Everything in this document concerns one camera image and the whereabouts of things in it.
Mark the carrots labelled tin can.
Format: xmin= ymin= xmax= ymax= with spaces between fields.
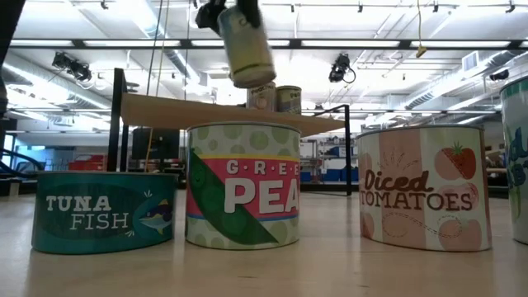
xmin=217 ymin=4 xmax=278 ymax=90

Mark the peaches labelled tin can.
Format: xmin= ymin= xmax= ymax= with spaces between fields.
xmin=246 ymin=81 xmax=277 ymax=112

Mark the olive yellow labelled can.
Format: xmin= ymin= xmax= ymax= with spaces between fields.
xmin=275 ymin=84 xmax=303 ymax=116

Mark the green peas labelled can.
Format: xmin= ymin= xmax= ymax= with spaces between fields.
xmin=184 ymin=120 xmax=302 ymax=251

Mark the teal tuna fish can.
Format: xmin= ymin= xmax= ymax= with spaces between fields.
xmin=31 ymin=171 xmax=179 ymax=255

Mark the diced tomatoes labelled can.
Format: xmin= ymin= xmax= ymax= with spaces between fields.
xmin=356 ymin=125 xmax=493 ymax=253

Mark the white can blue lettering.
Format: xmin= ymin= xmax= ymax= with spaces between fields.
xmin=499 ymin=75 xmax=528 ymax=246

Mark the black horizontal rig beam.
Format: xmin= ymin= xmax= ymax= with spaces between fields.
xmin=0 ymin=37 xmax=528 ymax=51

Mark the black hanging ceiling device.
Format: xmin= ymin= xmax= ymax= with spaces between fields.
xmin=328 ymin=52 xmax=356 ymax=84

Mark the black box monitor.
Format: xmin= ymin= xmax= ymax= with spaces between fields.
xmin=131 ymin=127 xmax=181 ymax=161

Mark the blue storage bin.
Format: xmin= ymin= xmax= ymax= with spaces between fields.
xmin=299 ymin=167 xmax=360 ymax=183

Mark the red storage bin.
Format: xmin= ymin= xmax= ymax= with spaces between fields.
xmin=68 ymin=154 xmax=109 ymax=172

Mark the wooden workbench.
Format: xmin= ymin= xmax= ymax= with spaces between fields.
xmin=485 ymin=148 xmax=509 ymax=186

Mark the thin hanging cable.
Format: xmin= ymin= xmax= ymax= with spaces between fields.
xmin=154 ymin=0 xmax=170 ymax=96
xmin=146 ymin=0 xmax=164 ymax=94

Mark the wooden shelf black metal frame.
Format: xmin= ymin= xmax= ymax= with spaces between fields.
xmin=106 ymin=68 xmax=354 ymax=197

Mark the black ceiling camera cluster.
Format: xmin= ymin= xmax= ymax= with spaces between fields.
xmin=51 ymin=51 xmax=92 ymax=83

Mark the yellow hanging cord with hook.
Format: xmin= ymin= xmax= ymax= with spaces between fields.
xmin=414 ymin=0 xmax=428 ymax=59

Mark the black metal table frame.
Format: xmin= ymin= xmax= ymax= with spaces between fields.
xmin=0 ymin=180 xmax=511 ymax=199

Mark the black curved cable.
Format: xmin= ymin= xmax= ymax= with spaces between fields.
xmin=0 ymin=148 xmax=46 ymax=181

